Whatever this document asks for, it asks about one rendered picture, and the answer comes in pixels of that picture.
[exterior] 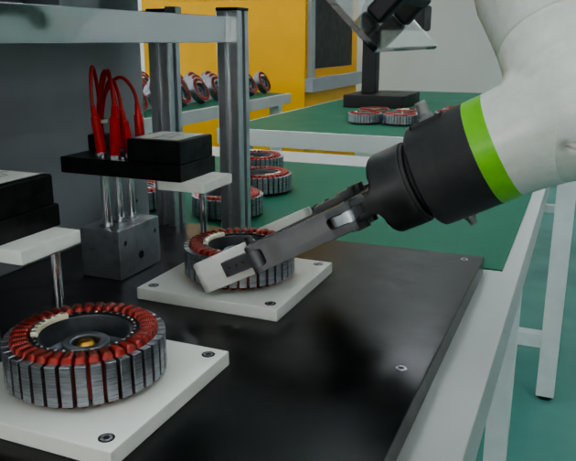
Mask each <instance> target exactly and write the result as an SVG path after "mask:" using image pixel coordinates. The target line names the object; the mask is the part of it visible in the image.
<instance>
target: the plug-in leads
mask: <svg viewBox="0 0 576 461"><path fill-rule="evenodd" d="M106 77H107V78H108V80H107V82H106V84H105V81H106ZM93 78H94V82H95V87H96V93H97V110H96V107H95V104H94V100H93ZM119 79H121V80H124V81H125V82H126V83H127V84H128V86H129V87H130V89H131V90H132V93H133V96H134V101H135V104H134V110H135V115H134V116H133V118H134V130H135V136H139V135H144V134H145V133H144V118H143V116H142V114H141V109H140V103H139V102H138V97H137V94H136V91H135V89H134V87H133V85H132V83H131V82H129V81H128V80H127V79H126V78H125V77H124V76H116V77H114V78H112V74H111V71H110V70H109V69H106V70H103V71H102V72H101V76H100V80H99V81H98V77H97V73H96V69H95V67H94V66H93V65H90V73H89V89H90V102H91V105H90V107H91V126H92V131H93V134H89V135H88V144H89V150H90V151H96V152H95V156H99V154H107V156H108V159H111V160H114V159H120V156H126V157H128V156H127V142H126V140H127V138H130V137H132V134H131V129H130V125H129V121H128V120H127V119H126V115H125V112H124V108H123V102H122V97H121V94H120V91H119V88H118V85H117V83H116V81H117V80H119ZM104 85H105V88H104ZM109 90H110V91H111V97H112V111H111V117H110V132H109V133H105V132H104V128H103V124H104V123H108V119H104V108H105V102H106V96H107V94H108V92H109ZM115 92H116V93H115ZM116 94H117V98H118V103H119V106H118V103H117V98H116ZM107 150H110V154H109V152H108V151H107ZM121 153H123V154H122V155H121Z"/></svg>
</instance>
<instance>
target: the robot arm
mask: <svg viewBox="0 0 576 461"><path fill-rule="evenodd" d="M474 1H475V9H476V13H477V15H478V18H479V20H480V22H481V24H482V26H483V28H484V30H485V33H486V35H487V37H488V39H489V41H490V44H491V46H492V48H493V51H494V52H495V54H496V58H497V61H498V64H499V67H500V69H501V73H502V76H503V79H502V82H501V83H500V84H499V85H498V86H496V87H495V88H493V89H491V90H489V91H486V92H484V93H482V94H480V95H478V96H476V97H474V98H473V99H470V100H468V101H466V102H463V103H461V104H458V105H456V106H454V107H453V108H451V109H449V110H447V111H443V112H442V111H439V112H438V113H432V111H430V109H429V107H428V105H427V104H426V101H425V100H422V101H420V102H417V103H415V104H414V105H415V107H416V108H417V112H418V114H419V118H420V120H419V121H418V122H417V123H416V124H415V123H412V124H411V126H410V128H408V129H406V131H405V134H404V136H403V143H398V144H396V145H393V146H391V147H389V148H387V149H385V150H382V151H380V152H378V153H376V154H374V155H372V156H371V157H370V158H369V159H368V161H367V165H366V177H367V180H368V183H367V184H365V185H363V183H362V181H359V182H357V183H355V184H353V185H351V186H349V187H347V188H346V189H344V190H342V191H340V192H338V193H337V194H336V196H335V197H332V198H326V199H325V201H323V203H321V204H320V203H319V204H318V203H317V204H315V205H314V206H313V207H312V209H311V208H310V207H306V208H304V209H301V210H298V211H296V212H295V213H293V214H290V215H288V216H286V217H283V218H281V219H279V220H276V221H274V222H272V223H270V224H267V225H265V226H263V227H261V228H262V229H263V230H264V229H268V230H269V231H275V232H274V233H272V234H270V235H268V236H266V237H264V238H262V239H259V240H257V241H255V240H254V239H253V238H252V237H251V235H248V236H246V237H245V238H243V239H244V240H245V242H243V243H241V244H239V245H237V246H234V247H232V248H230V249H227V250H226V251H224V252H220V253H218V254H215V255H213V256H211V257H208V258H207V259H205V260H203V261H200V262H198V263H195V264H193V265H194V266H193V267H194V269H195V271H196V273H197V277H198V279H199V281H200V282H201V284H202V286H203V288H204V290H205V292H206V293H209V292H212V291H214V290H217V289H219V288H221V287H223V286H226V285H228V284H232V283H235V282H237V281H239V280H241V279H244V278H246V277H249V276H251V275H254V274H261V273H264V272H265V271H266V270H268V269H270V268H272V267H273V266H275V265H278V264H280V263H283V262H285V261H287V260H290V259H292V258H293V257H295V256H297V255H299V254H301V253H304V252H307V251H309V250H311V249H313V248H315V247H317V246H319V245H321V244H323V243H325V242H328V241H333V240H336V239H338V238H340V237H342V236H344V235H346V234H348V233H350V232H351V231H352V232H354V231H361V230H363V229H365V228H366V227H368V226H370V225H371V224H370V222H372V221H374V220H377V219H378V218H379V217H378V215H377V214H379V215H380V216H381V217H382V218H384V219H385V220H386V222H387V223H388V224H389V225H390V227H391V228H392V229H394V230H396V231H407V230H409V229H412V228H414V227H417V226H419V225H422V224H423V223H426V222H429V221H431V220H434V218H436V219H437V220H438V221H439V222H441V223H443V224H451V223H453V222H456V221H458V220H462V219H465V220H468V223H470V224H471V226H473V225H475V224H476V223H477V221H476V220H477V218H476V215H477V213H479V212H482V211H484V210H487V209H491V208H493V207H495V206H498V205H501V204H503V203H506V202H508V201H510V200H513V199H515V198H520V197H522V196H525V195H527V194H529V193H532V192H535V191H538V190H541V189H544V188H549V187H553V186H557V185H560V184H565V183H569V182H573V181H576V0H474ZM312 210H313V211H312Z"/></svg>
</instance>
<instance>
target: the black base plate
mask: <svg viewBox="0 0 576 461"><path fill-rule="evenodd" d="M199 233H200V225H199V224H191V223H180V225H179V226H176V227H171V226H168V224H166V225H164V226H163V225H159V242H160V262H158V263H155V264H153V265H151V266H149V267H147V268H145V269H143V270H142V271H140V272H138V273H135V274H134V275H132V276H130V277H128V278H126V279H124V280H122V281H120V280H113V279H108V278H102V277H96V276H90V275H84V272H83V261H82V250H81V245H79V246H76V247H74V248H71V249H69V250H66V251H64V252H61V253H60V260H61V270H62V280H63V290H64V300H65V306H70V307H71V308H72V306H73V305H74V304H82V308H83V309H84V304H85V303H88V302H92V303H93V304H94V305H95V304H96V303H97V302H103V303H104V304H107V303H108V302H114V303H115V304H118V303H124V304H126V305H129V304H131V305H134V306H140V307H141V308H144V309H147V310H148V311H149V312H150V311H151V312H153V313H155V315H158V316H160V317H161V319H163V321H164V322H165V339H168V340H173V341H177V342H183V343H187V344H192V345H197V346H202V347H207V348H216V349H221V350H226V351H228V352H229V365H228V366H227V367H226V368H225V369H224V370H223V371H222V372H221V373H220V374H218V375H217V376H216V377H215V378H214V379H213V380H212V381H211V382H209V383H208V384H207V385H206V386H205V387H204V388H203V389H202V390H200V391H199V392H198V393H197V394H196V395H195V396H194V397H193V398H191V399H190V400H189V401H188V402H187V403H186V404H185V405H183V406H182V407H181V408H180V409H179V410H178V411H177V412H176V413H174V414H173V415H172V416H171V417H170V418H169V419H168V420H167V421H165V422H164V423H163V424H162V425H161V426H160V427H159V428H158V429H156V430H155V431H154V432H153V433H152V434H151V435H150V436H149V437H147V438H146V439H145V440H144V441H143V442H142V443H141V444H140V445H138V446H137V447H136V448H135V449H134V450H133V451H132V453H130V454H129V455H128V456H127V457H126V458H125V459H124V460H122V461H396V460H397V458H398V456H399V454H400V451H401V448H402V447H403V445H404V443H405V441H406V439H407V437H408V434H409V432H410V430H411V428H412V426H413V423H414V421H415V419H416V417H417V415H418V413H419V410H420V408H421V406H422V404H423V402H424V400H425V397H426V395H427V393H428V391H429V389H430V388H431V385H432V382H433V380H434V378H435V376H436V374H437V371H438V369H439V368H440V366H441V364H442V362H443V358H444V356H445V354H446V352H447V350H448V348H449V346H450V344H451V342H452V340H453V337H454V334H455V332H456V330H457V328H458V327H459V325H460V323H461V320H462V318H463V316H464V313H465V311H466V308H467V307H468V305H469V303H470V301H471V299H472V297H473V294H474V292H475V289H476V287H477V286H478V283H479V281H480V279H481V277H482V275H483V270H484V257H480V256H472V255H463V254H456V253H448V252H432V251H425V250H416V249H408V248H400V247H391V246H384V245H376V244H367V243H359V242H352V241H336V240H333V241H328V242H325V243H323V244H321V245H319V246H317V247H315V248H313V249H311V250H309V251H307V252H304V253H301V254H299V255H297V256H295V257H294V258H300V259H307V260H315V261H321V262H329V263H332V273H331V274H329V275H328V276H327V277H326V279H325V280H323V281H322V282H321V283H320V284H319V285H318V286H317V287H316V288H314V289H313V290H312V291H311V292H310V293H309V294H308V295H306V296H305V297H304V298H303V299H302V300H301V301H300V302H299V303H298V304H296V305H295V306H294V307H293V308H292V309H291V310H290V311H288V312H287V313H286V314H285V315H284V316H283V317H282V318H281V319H279V320H278V321H277V322H275V321H270V320H264V319H259V318H253V317H247V316H237V315H232V314H226V313H220V312H215V311H209V310H204V309H198V308H193V307H187V306H177V305H171V304H166V303H159V302H154V301H148V300H143V299H138V298H137V287H139V286H141V285H142V284H145V283H147V282H149V281H151V280H152V279H154V278H156V277H157V276H159V275H161V274H162V273H165V272H167V271H169V270H171V269H172V268H174V267H176V266H178V265H179V264H181V263H183V262H184V261H185V258H184V244H185V242H186V241H187V240H190V239H191V238H192V237H194V236H196V235H197V234H199ZM54 307H55V302H54V292H53V283H52V272H51V262H50V257H48V258H47V259H44V260H42V261H39V262H37V263H33V264H30V265H29V266H26V267H24V268H21V269H19V270H16V271H14V272H12V273H8V274H6V275H3V276H1V277H0V336H1V340H2V338H3V337H4V335H5V333H6V332H9V329H11V328H12V327H16V325H17V324H18V323H20V322H22V321H24V319H26V318H30V317H32V316H33V315H35V314H38V315H39V314H40V313H41V312H42V311H46V310H47V311H50V310H51V309H52V308H54ZM0 461H79V460H76V459H72V458H69V457H65V456H60V455H57V454H53V453H50V452H47V451H43V450H40V449H36V448H34V447H30V446H26V445H21V444H18V443H14V442H11V441H7V440H5V439H1V438H0Z"/></svg>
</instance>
